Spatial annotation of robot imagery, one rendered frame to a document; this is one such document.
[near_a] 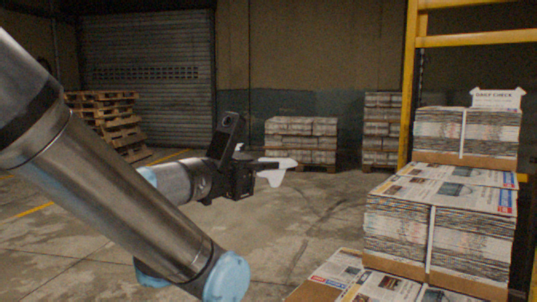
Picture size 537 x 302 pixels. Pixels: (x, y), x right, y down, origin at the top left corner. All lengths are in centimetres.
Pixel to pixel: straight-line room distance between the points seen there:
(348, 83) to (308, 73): 82
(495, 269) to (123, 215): 94
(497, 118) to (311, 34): 623
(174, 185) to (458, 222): 76
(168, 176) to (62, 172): 25
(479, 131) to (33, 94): 150
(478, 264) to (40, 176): 101
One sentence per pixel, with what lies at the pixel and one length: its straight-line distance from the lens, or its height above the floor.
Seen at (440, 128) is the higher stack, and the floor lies 121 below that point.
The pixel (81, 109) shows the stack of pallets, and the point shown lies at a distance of 692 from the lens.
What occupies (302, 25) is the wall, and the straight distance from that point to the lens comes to 766.
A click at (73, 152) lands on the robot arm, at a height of 132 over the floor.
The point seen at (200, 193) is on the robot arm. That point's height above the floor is 120.
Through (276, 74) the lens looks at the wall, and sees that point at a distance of 764.
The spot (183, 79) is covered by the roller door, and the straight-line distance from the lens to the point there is 826.
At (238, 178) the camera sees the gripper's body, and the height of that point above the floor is 121.
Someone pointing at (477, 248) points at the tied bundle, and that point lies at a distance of 110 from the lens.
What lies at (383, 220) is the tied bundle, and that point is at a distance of 112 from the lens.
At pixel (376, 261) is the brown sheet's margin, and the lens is 117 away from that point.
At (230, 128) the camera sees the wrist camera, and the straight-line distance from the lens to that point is 66.
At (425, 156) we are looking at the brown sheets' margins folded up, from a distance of 165.
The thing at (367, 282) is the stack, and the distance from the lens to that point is 112.
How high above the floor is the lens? 138
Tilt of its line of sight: 11 degrees down
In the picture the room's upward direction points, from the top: straight up
